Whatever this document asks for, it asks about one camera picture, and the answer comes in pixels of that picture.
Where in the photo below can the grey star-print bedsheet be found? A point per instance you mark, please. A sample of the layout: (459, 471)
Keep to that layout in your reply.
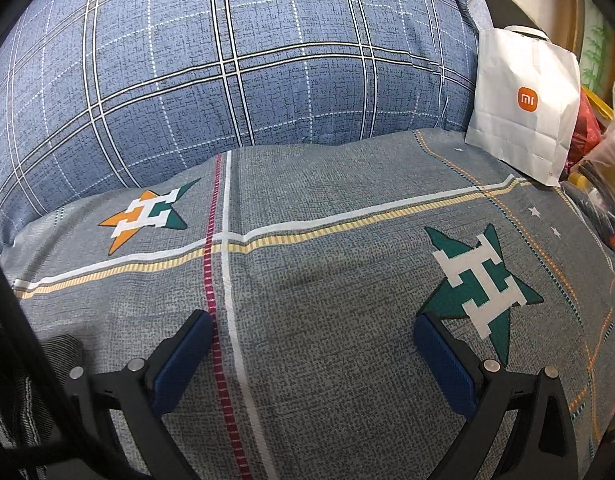
(337, 285)

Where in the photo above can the wooden frame with bamboo print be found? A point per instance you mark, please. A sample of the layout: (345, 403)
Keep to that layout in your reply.
(600, 45)

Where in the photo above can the grey denim pants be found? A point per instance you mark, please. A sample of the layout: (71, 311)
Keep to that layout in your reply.
(57, 352)

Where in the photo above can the blue plaid pillow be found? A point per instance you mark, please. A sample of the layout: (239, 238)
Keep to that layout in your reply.
(237, 60)

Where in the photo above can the white paper bag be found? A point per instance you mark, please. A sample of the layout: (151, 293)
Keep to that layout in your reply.
(517, 135)

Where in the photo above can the yellow packet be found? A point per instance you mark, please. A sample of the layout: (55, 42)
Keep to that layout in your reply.
(600, 107)

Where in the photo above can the dark bed headboard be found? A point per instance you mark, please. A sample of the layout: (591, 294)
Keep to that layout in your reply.
(502, 5)

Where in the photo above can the clear plastic bag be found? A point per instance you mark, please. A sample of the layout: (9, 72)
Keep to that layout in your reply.
(612, 145)

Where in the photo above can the red plastic bag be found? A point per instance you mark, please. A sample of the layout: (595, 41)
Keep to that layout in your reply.
(585, 130)

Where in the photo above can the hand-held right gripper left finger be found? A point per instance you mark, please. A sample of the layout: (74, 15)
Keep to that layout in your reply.
(180, 365)

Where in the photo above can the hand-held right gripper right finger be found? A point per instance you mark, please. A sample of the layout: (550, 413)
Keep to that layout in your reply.
(447, 365)

